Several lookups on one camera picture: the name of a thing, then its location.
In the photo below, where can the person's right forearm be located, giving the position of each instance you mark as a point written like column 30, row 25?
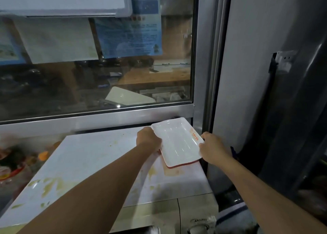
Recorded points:
column 268, row 195

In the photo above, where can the plain white paper notice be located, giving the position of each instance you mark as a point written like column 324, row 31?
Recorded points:
column 56, row 39

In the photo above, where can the white microwave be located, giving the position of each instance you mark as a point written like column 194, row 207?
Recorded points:
column 89, row 159

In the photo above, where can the blue bordered paper notice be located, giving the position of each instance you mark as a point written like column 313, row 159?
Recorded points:
column 7, row 47

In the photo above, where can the wooden worktable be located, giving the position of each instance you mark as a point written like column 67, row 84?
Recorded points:
column 158, row 78

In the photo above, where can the white rectangular plate orange print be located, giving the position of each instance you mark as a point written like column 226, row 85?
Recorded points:
column 178, row 142

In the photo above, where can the person's left forearm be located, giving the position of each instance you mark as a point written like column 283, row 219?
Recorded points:
column 89, row 198

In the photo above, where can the person's left hand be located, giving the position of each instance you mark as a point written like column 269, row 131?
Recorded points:
column 149, row 139

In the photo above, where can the red sauce bottle orange cap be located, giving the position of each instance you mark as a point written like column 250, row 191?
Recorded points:
column 10, row 172

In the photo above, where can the person's right hand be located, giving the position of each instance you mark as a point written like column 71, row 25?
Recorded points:
column 214, row 149

